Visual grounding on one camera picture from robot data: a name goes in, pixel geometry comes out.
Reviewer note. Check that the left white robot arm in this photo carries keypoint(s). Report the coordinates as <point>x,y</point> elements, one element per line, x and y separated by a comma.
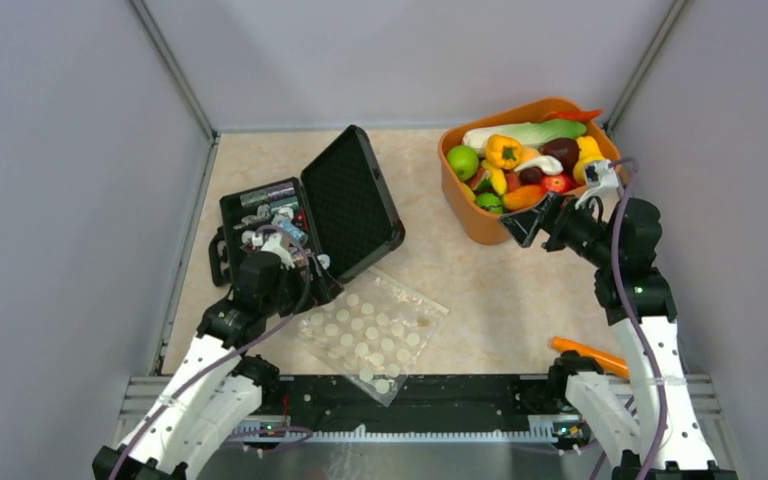
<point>218,384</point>

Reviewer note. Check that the orange mango toy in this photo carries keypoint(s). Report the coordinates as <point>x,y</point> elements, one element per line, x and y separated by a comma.
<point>525,197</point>

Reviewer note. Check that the yellow pear toy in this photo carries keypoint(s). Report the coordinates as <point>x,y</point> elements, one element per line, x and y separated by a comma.
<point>589,151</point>

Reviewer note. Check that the clear dotted zip bag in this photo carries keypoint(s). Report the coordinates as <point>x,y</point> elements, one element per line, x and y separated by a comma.
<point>373,333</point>

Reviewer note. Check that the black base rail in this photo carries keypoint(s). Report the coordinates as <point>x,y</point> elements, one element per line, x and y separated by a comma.
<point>514,407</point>

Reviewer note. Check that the orange plastic basket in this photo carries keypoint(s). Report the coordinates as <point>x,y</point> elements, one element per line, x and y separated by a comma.
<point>479,225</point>

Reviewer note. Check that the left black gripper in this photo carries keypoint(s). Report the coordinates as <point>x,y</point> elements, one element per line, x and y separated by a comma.
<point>323,288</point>

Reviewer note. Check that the dark purple fruit toy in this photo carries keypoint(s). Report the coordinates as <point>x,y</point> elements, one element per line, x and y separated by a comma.
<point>565,150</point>

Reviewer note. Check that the red apple toy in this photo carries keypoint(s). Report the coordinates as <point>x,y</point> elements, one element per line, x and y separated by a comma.
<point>560,183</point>

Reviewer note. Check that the black open case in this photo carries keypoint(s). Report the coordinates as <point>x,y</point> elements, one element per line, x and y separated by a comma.
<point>340,200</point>

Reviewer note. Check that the yellow banana toy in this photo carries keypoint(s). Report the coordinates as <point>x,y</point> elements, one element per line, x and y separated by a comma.
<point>496,177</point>

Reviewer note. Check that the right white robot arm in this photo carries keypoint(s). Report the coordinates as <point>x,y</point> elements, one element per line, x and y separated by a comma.
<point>659,435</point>

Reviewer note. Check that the red chili toy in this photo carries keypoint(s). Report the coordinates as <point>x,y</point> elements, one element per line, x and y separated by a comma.
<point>574,115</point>

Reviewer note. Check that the green apple toy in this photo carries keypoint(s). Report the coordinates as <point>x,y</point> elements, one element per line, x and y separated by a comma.
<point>464,161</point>

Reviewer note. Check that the green white cabbage toy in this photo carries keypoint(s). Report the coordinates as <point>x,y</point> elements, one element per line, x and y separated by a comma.
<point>527,133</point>

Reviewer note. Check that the white mushroom toy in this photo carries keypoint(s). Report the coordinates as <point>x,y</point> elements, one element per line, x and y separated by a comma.
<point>547,164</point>

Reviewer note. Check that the yellow bell pepper toy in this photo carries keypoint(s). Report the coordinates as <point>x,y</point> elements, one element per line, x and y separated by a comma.
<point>504,152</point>

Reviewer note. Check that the orange carrot toy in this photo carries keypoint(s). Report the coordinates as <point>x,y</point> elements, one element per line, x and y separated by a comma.
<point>611,363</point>

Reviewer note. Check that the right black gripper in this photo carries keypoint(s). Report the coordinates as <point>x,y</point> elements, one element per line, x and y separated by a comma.
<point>551,216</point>

